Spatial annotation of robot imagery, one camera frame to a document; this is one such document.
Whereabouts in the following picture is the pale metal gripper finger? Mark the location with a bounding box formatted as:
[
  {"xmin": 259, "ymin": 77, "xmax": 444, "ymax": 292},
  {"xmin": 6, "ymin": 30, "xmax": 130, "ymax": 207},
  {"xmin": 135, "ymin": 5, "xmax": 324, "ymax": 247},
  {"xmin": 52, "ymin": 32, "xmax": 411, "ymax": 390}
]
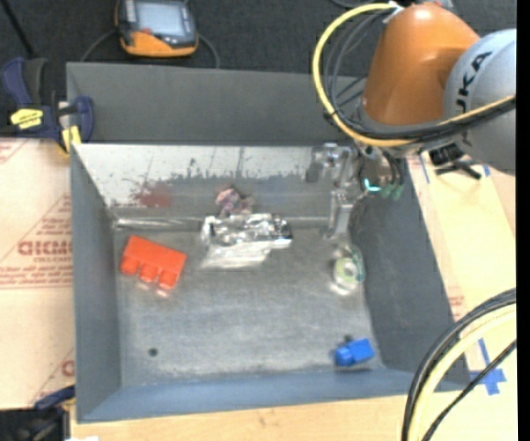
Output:
[
  {"xmin": 307, "ymin": 143, "xmax": 355, "ymax": 185},
  {"xmin": 321, "ymin": 189, "xmax": 355, "ymax": 243}
]

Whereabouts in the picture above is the clear and green tape roll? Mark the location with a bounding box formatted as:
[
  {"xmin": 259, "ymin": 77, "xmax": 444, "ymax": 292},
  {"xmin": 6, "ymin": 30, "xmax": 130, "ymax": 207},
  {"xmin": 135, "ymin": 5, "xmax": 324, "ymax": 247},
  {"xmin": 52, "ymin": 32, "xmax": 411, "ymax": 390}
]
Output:
[{"xmin": 330, "ymin": 243, "xmax": 367, "ymax": 295}]

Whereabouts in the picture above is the silver foil packet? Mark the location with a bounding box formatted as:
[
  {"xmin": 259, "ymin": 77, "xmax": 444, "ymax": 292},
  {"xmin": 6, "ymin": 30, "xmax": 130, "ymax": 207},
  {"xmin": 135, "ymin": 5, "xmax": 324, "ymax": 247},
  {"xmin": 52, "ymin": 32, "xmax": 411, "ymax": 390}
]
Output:
[{"xmin": 198, "ymin": 213, "xmax": 294, "ymax": 271}]

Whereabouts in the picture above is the purple toy figure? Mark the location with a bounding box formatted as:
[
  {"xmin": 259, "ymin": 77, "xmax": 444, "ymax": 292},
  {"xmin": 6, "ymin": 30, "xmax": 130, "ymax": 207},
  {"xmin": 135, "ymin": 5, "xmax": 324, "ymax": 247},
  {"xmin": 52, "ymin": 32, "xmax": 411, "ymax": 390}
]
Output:
[{"xmin": 214, "ymin": 187, "xmax": 255, "ymax": 218}]

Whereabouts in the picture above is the blue toy block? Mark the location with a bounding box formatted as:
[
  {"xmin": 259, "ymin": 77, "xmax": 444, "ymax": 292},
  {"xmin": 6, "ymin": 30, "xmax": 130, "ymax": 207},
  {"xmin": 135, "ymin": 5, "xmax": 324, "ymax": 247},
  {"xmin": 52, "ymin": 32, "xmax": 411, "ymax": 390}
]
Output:
[{"xmin": 333, "ymin": 336, "xmax": 377, "ymax": 369}]

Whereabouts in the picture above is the grey metal bin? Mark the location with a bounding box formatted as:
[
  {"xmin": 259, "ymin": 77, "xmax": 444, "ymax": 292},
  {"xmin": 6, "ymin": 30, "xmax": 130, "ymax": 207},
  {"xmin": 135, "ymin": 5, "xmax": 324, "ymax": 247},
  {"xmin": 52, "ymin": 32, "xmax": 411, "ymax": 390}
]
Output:
[{"xmin": 65, "ymin": 62, "xmax": 471, "ymax": 424}]

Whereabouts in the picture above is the orange-red toy block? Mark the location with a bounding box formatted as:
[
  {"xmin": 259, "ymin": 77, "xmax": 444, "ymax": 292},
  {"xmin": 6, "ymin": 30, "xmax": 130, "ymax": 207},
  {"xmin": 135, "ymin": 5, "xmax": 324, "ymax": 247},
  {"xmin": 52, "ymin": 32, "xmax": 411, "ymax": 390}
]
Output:
[{"xmin": 119, "ymin": 234, "xmax": 188, "ymax": 293}]

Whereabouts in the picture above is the brown cardboard board, red print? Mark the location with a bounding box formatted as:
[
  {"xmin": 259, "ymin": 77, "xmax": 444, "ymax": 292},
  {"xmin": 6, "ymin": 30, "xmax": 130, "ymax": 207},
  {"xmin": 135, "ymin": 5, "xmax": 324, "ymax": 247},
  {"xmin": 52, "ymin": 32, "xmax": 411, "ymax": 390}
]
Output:
[{"xmin": 0, "ymin": 136, "xmax": 517, "ymax": 413}]

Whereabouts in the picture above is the black cylinder on white bracket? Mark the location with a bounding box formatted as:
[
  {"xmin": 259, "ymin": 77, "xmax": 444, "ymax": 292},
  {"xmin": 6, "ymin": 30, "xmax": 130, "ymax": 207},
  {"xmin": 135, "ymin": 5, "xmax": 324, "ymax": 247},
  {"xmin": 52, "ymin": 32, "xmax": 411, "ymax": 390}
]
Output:
[{"xmin": 428, "ymin": 144, "xmax": 483, "ymax": 181}]

